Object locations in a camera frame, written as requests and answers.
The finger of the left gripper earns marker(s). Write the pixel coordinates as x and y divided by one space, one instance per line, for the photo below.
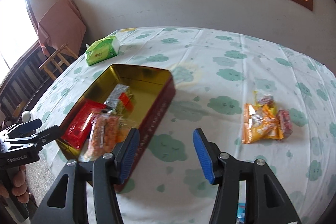
17 138
26 126

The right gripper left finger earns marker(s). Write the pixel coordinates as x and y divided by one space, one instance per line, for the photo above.
66 200

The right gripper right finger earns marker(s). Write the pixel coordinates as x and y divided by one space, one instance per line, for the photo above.
266 199

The red snack pack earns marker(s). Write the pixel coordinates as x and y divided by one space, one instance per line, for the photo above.
80 126

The clear orange peanut snack bag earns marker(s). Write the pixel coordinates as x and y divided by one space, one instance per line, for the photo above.
107 129

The orange snack packet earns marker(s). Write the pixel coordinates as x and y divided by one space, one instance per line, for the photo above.
261 120

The red white box snack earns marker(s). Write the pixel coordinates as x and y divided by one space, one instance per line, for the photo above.
284 124

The grey seaweed snack pack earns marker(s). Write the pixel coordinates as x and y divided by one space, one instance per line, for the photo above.
120 99

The person's left hand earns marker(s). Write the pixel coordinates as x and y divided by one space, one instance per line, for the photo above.
19 189

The white cup on floor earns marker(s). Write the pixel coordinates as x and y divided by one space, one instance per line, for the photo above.
26 116

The dark wooden chair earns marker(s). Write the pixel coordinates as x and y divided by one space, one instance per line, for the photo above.
24 85

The wooden stool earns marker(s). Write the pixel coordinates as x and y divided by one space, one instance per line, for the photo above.
57 59

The pink cloth covered furniture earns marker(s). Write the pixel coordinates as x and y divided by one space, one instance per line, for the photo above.
61 24

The green tissue pack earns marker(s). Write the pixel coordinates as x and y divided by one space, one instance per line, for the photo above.
102 49

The gold red toffee tin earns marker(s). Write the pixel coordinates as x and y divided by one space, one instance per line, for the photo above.
152 88

